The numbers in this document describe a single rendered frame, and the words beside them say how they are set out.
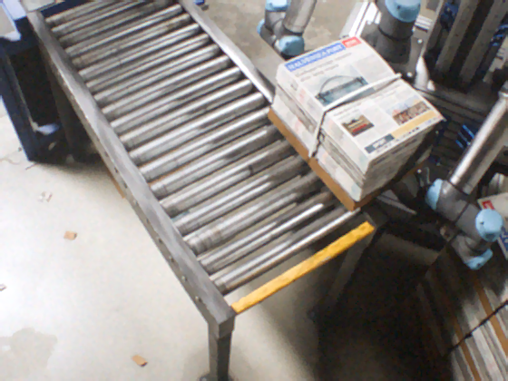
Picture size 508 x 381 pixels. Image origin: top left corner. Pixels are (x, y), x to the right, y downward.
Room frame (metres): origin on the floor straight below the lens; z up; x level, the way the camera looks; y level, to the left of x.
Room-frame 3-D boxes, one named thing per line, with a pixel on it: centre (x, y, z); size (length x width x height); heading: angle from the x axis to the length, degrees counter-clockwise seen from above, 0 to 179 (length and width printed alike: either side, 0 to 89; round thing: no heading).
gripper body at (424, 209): (0.83, -0.52, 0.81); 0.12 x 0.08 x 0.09; 39
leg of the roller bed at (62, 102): (1.44, 0.80, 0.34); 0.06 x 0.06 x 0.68; 39
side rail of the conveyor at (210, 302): (0.98, 0.44, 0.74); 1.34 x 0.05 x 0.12; 39
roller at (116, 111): (1.19, 0.28, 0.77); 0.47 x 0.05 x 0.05; 129
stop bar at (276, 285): (0.61, -0.16, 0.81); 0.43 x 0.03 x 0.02; 129
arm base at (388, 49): (1.45, -0.43, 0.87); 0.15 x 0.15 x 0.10
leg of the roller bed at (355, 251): (0.79, -0.35, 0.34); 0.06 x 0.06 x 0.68; 39
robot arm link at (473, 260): (0.71, -0.62, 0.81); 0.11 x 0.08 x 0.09; 39
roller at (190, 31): (1.34, 0.41, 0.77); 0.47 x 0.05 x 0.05; 129
